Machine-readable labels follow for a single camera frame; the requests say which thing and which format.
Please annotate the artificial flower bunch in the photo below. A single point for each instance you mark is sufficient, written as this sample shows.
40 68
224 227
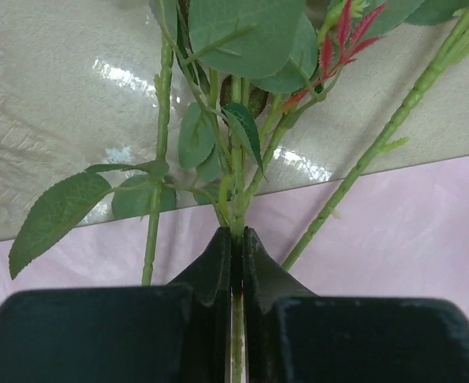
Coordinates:
254 67

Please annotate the purple wrapping paper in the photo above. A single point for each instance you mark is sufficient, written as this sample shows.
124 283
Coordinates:
401 233

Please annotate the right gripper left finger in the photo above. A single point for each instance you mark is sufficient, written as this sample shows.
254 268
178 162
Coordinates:
178 332

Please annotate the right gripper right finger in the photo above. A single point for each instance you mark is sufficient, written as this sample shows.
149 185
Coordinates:
295 335

